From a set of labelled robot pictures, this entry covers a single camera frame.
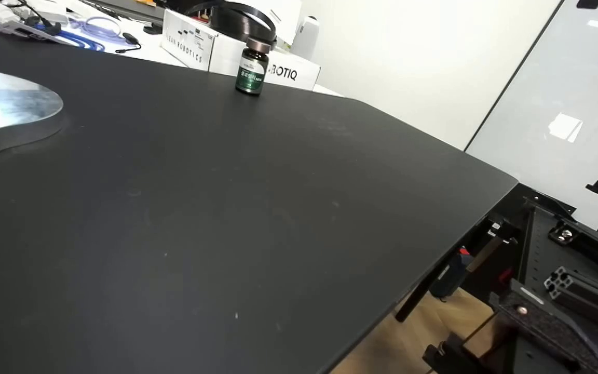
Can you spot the white cardboard box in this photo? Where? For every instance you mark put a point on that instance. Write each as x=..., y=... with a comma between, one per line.
x=195, y=44

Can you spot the white cylindrical device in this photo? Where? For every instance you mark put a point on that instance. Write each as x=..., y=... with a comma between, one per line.
x=305, y=36

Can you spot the dark glass bottle green label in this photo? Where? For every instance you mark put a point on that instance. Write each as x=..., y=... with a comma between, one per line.
x=251, y=70

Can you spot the silver metal plate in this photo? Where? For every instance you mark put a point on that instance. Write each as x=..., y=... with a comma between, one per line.
x=3, y=111

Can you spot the black round band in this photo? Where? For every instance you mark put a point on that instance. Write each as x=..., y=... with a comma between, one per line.
x=236, y=21

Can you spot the black perforated metal frame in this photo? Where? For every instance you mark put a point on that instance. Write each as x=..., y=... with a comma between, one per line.
x=548, y=270

